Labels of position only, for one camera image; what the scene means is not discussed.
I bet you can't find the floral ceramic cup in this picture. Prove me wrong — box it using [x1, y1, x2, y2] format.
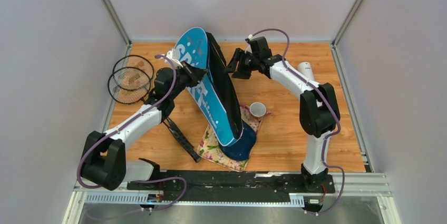
[249, 102, 271, 121]

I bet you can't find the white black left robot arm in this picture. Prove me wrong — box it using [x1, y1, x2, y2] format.
[76, 62, 209, 191]

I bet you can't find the grey shuttlecock tube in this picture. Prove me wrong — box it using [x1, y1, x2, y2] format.
[297, 62, 315, 81]

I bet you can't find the black badminton racket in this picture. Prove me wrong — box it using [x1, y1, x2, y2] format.
[112, 55, 154, 79]
[108, 66, 201, 163]

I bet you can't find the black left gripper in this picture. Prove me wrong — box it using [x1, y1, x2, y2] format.
[168, 61, 208, 100]

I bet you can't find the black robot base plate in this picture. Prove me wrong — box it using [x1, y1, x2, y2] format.
[127, 170, 335, 203]

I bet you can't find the blue sport racket bag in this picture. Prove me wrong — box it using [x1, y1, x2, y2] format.
[175, 27, 243, 147]

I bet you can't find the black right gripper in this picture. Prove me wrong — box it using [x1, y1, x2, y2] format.
[223, 48, 259, 80]

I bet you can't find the aluminium frame rail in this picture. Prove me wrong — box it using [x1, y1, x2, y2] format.
[74, 170, 392, 207]

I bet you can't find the black badminton racket upper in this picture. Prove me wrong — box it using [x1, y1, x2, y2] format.
[112, 55, 154, 79]

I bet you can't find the floral rectangular tray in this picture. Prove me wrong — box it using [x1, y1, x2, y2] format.
[196, 104, 269, 172]

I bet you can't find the black badminton racket lower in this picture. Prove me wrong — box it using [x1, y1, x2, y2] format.
[108, 66, 201, 163]

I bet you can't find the blue leaf-shaped plate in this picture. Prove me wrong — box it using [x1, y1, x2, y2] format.
[219, 120, 257, 161]

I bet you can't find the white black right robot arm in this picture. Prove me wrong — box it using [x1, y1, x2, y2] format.
[224, 36, 340, 192]

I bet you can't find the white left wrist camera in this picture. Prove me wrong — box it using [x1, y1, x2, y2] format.
[164, 48, 183, 69]

